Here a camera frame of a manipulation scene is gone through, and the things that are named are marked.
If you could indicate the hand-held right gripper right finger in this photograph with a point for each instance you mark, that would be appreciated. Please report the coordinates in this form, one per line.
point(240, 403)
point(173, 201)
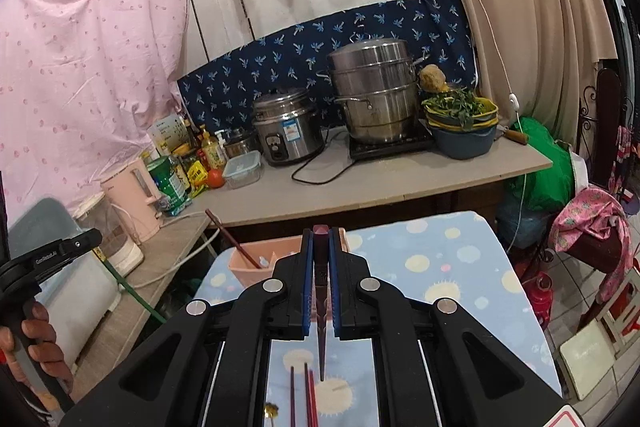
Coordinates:
point(334, 287)

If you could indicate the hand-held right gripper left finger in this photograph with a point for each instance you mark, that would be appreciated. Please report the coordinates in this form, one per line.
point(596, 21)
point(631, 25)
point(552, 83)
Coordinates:
point(306, 282)

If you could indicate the pink plastic utensil holder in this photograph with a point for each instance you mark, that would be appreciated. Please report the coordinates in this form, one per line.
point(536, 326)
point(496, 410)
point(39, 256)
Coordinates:
point(250, 274)

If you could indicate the dark red chopstick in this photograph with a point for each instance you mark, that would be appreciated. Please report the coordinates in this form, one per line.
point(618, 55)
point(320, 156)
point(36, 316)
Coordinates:
point(320, 357)
point(230, 237)
point(306, 382)
point(292, 397)

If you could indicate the bright red chopstick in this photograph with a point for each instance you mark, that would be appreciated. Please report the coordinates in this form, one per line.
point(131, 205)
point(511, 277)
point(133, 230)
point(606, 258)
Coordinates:
point(314, 402)

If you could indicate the gold metal spoon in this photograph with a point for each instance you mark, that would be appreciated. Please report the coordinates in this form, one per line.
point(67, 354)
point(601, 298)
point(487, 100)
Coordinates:
point(271, 408)

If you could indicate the person's left hand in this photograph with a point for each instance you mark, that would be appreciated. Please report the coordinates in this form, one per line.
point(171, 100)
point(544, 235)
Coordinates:
point(42, 332)

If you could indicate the white spoon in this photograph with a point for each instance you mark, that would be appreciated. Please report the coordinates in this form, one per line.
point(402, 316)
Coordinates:
point(263, 262)

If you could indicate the grey lid storage box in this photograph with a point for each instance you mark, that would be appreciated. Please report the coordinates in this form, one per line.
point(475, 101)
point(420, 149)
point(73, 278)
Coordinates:
point(85, 287)

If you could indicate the white round appliance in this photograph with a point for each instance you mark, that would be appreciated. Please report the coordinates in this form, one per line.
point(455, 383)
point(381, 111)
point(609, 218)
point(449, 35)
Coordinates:
point(122, 252)

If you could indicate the pink electric kettle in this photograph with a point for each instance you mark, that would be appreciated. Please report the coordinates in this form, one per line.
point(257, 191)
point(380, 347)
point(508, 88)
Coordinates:
point(132, 197)

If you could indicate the green rod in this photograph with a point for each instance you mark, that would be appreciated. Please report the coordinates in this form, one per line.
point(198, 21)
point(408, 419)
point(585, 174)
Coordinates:
point(140, 302)

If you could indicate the blue dotted tablecloth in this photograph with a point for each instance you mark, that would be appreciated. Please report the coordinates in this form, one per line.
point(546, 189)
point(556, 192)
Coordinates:
point(450, 267)

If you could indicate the clear food container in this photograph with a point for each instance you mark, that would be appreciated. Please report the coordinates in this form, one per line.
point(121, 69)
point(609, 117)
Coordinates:
point(242, 169)

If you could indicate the green can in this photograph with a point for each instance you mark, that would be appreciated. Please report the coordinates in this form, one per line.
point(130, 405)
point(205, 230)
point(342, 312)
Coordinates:
point(167, 187)

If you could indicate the blue green packet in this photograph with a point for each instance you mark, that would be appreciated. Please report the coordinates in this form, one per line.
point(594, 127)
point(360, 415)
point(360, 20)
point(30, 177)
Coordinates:
point(177, 207)

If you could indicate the red tomato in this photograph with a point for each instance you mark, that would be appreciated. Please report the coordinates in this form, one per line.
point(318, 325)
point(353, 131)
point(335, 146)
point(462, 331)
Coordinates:
point(215, 178)

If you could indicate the black induction cooker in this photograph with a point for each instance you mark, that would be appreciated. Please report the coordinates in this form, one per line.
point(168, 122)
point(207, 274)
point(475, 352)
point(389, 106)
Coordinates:
point(390, 149)

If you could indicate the small steel pot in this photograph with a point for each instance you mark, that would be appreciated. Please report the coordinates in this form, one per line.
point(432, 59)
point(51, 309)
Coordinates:
point(240, 147)

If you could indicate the steel rice cooker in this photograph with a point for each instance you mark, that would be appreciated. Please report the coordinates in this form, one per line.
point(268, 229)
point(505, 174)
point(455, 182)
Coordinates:
point(287, 132)

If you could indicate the yellow snack packet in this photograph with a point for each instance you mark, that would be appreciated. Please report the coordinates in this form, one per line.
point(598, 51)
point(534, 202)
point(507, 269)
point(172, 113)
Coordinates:
point(197, 174)

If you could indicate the yellow liquid bottle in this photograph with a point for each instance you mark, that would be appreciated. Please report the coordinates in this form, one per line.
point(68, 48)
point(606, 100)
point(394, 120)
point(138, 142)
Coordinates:
point(214, 152)

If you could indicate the yellow lid jar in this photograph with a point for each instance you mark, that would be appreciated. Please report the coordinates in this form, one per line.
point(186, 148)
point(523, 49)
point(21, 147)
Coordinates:
point(182, 152)

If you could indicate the dark sauce bottle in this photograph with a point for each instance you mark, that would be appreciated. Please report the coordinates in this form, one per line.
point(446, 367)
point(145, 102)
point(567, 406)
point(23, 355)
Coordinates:
point(192, 137)

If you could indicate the pink printed curtain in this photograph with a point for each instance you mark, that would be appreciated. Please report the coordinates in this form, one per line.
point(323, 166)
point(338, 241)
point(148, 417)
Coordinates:
point(90, 72)

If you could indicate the blue plastic basin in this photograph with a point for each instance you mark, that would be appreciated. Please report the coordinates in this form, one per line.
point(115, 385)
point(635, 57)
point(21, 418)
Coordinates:
point(460, 144)

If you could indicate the blue plastic bag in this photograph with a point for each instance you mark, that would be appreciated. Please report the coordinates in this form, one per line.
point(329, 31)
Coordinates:
point(520, 222)

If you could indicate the steel steamer pot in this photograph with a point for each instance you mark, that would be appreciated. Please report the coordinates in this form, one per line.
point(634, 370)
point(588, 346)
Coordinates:
point(375, 92)

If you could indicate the red cylinder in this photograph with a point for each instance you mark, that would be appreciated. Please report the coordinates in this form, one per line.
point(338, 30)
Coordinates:
point(540, 299)

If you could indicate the leafy greens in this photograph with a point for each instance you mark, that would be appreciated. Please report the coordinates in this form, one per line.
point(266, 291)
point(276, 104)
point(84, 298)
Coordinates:
point(455, 104)

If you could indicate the blue printed cloth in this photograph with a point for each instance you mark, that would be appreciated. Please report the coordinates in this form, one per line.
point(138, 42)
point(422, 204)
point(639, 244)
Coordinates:
point(280, 62)

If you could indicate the brown loofah sponge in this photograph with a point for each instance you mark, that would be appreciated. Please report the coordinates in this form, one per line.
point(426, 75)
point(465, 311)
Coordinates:
point(432, 79)

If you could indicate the green plastic bag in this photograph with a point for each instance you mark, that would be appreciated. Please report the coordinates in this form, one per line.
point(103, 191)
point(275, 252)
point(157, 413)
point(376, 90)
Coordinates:
point(545, 177)

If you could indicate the white board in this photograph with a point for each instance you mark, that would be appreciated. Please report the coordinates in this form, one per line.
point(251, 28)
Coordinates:
point(585, 359)

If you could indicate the pink floral cloth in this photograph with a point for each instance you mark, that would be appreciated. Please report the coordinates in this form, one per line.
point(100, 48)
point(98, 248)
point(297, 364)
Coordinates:
point(590, 217)

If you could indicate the red white card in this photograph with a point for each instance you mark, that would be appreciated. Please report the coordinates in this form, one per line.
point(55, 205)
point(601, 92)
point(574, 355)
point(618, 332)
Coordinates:
point(565, 419)

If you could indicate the beige curtain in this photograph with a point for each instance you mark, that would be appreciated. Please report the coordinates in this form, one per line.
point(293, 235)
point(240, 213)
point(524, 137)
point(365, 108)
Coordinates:
point(540, 7)

